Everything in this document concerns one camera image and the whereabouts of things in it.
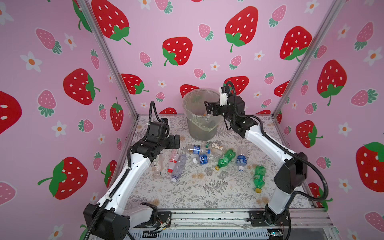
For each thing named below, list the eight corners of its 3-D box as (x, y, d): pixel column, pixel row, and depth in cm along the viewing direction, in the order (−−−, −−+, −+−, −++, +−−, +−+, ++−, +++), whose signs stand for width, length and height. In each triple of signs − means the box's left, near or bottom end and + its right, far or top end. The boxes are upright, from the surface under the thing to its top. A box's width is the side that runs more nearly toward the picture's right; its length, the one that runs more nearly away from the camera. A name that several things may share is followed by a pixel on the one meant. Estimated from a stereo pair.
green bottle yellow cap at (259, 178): (251, 191, 85) (254, 188, 81) (255, 168, 94) (257, 164, 90) (260, 194, 84) (264, 191, 80) (263, 170, 93) (266, 166, 89)
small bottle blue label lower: (192, 165, 95) (192, 161, 90) (193, 158, 98) (192, 154, 94) (219, 165, 95) (220, 161, 90) (218, 158, 98) (219, 154, 94)
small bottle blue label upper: (190, 151, 101) (190, 147, 97) (196, 146, 104) (196, 142, 100) (197, 157, 99) (197, 153, 94) (203, 152, 101) (203, 148, 97)
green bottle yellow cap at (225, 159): (217, 172, 92) (218, 168, 87) (212, 166, 94) (213, 162, 90) (235, 157, 99) (236, 152, 94) (229, 152, 101) (231, 147, 97)
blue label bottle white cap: (235, 171, 93) (237, 167, 88) (236, 151, 102) (238, 146, 97) (245, 173, 92) (247, 169, 87) (245, 153, 101) (247, 148, 97)
